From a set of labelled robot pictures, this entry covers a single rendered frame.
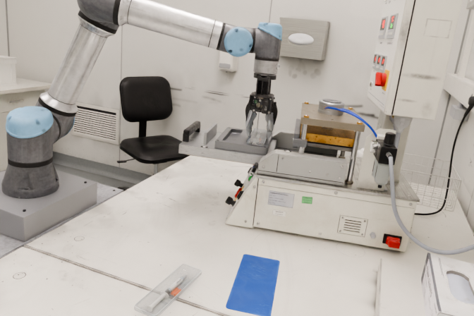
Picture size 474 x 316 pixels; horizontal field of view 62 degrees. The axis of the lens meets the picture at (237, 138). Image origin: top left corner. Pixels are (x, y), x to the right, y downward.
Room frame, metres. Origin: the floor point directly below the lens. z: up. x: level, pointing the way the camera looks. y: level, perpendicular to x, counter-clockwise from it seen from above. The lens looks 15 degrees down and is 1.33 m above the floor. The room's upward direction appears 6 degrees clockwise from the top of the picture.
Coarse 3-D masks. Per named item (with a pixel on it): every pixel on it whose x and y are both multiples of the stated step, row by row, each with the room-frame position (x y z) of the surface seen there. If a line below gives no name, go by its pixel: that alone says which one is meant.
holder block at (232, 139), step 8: (232, 128) 1.37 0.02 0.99; (224, 136) 1.26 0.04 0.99; (232, 136) 1.32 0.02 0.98; (240, 136) 1.28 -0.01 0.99; (216, 144) 1.19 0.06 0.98; (224, 144) 1.19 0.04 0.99; (232, 144) 1.19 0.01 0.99; (240, 144) 1.18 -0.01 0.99; (248, 144) 1.19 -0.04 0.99; (248, 152) 1.18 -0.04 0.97; (256, 152) 1.17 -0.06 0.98; (264, 152) 1.17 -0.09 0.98
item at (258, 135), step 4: (256, 128) 1.37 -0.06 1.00; (252, 132) 1.31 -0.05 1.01; (256, 132) 1.31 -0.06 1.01; (260, 132) 1.32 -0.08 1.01; (264, 132) 1.33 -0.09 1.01; (252, 136) 1.25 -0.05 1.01; (256, 136) 1.26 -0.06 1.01; (260, 136) 1.26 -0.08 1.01; (264, 136) 1.27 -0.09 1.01; (248, 140) 1.19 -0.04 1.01; (252, 140) 1.20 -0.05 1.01; (256, 140) 1.20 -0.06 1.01; (260, 140) 1.21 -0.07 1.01; (264, 140) 1.21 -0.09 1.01
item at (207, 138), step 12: (204, 132) 1.38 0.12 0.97; (216, 132) 1.36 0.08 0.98; (180, 144) 1.20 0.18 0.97; (192, 144) 1.21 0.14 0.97; (204, 144) 1.22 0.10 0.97; (204, 156) 1.19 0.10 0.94; (216, 156) 1.18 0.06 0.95; (228, 156) 1.18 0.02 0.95; (240, 156) 1.17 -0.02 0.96; (252, 156) 1.17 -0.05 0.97
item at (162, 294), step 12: (168, 276) 0.80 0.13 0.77; (180, 276) 0.80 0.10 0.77; (192, 276) 0.80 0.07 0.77; (156, 288) 0.75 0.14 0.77; (168, 288) 0.75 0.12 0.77; (180, 288) 0.76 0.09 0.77; (144, 300) 0.71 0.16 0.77; (156, 300) 0.71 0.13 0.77; (168, 300) 0.71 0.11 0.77; (156, 312) 0.67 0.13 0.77
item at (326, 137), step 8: (312, 128) 1.22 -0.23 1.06; (320, 128) 1.23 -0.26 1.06; (328, 128) 1.23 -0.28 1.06; (336, 128) 1.25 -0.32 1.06; (312, 136) 1.15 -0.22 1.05; (320, 136) 1.15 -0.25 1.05; (328, 136) 1.14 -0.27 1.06; (336, 136) 1.14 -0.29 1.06; (344, 136) 1.15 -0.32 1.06; (352, 136) 1.16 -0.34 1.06; (312, 144) 1.15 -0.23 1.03; (320, 144) 1.15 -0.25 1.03; (328, 144) 1.14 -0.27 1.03; (336, 144) 1.14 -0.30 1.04; (344, 144) 1.13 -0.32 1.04; (352, 144) 1.13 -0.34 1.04
